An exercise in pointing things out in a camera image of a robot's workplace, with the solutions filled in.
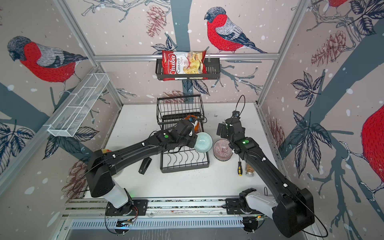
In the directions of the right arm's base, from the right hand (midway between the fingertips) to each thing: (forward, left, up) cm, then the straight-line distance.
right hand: (225, 128), depth 81 cm
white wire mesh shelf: (+3, +79, +14) cm, 80 cm away
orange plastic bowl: (-3, +16, +12) cm, 21 cm away
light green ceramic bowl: (-6, +12, -5) cm, 14 cm away
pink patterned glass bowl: (-8, +1, -13) cm, 15 cm away
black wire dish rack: (+12, +33, +1) cm, 35 cm away
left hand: (-6, +16, -1) cm, 17 cm away
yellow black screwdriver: (-14, -9, -19) cm, 26 cm away
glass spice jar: (-17, -14, -17) cm, 28 cm away
